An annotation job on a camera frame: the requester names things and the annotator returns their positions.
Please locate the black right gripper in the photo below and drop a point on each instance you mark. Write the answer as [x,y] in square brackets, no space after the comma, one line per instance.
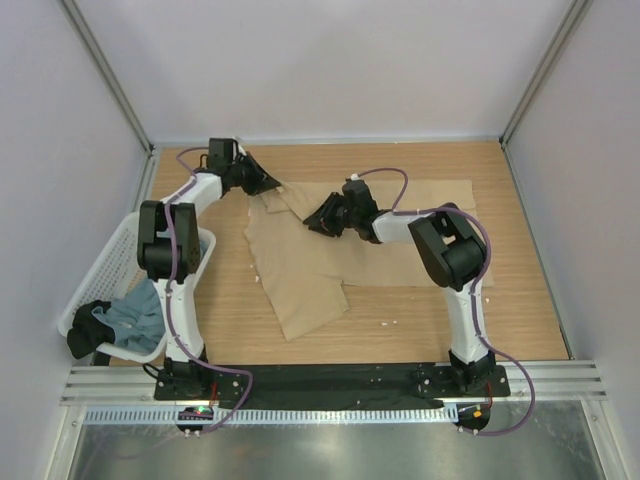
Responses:
[321,221]

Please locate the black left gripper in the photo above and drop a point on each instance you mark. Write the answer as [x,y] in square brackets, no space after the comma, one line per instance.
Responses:
[262,181]

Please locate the beige t shirt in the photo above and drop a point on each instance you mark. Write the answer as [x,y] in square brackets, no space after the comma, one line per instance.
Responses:
[303,273]

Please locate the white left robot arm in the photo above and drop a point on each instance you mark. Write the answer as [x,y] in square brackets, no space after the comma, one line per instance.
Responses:
[168,249]

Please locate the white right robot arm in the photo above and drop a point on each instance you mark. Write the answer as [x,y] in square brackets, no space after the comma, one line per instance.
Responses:
[453,252]

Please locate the white plastic laundry basket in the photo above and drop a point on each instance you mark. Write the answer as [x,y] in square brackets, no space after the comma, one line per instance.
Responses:
[115,273]

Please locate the blue grey t shirt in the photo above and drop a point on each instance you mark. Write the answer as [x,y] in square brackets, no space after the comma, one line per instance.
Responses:
[135,322]

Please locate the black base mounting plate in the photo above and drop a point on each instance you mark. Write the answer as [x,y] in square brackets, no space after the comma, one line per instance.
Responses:
[327,387]

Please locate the black t shirt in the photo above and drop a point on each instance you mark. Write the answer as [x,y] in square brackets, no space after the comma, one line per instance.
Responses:
[87,332]

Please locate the white slotted cable duct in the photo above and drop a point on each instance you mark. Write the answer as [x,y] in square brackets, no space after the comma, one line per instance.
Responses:
[159,415]

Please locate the left aluminium corner post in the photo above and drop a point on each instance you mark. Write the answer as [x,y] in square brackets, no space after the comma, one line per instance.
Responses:
[97,56]

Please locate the aluminium corner post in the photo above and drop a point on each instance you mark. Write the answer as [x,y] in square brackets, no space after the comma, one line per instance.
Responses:
[560,40]
[97,56]

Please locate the aluminium frame rail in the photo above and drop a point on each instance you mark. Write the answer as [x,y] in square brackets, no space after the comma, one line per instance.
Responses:
[129,385]

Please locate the right aluminium corner post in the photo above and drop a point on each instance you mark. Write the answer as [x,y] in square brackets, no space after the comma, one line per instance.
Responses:
[560,40]

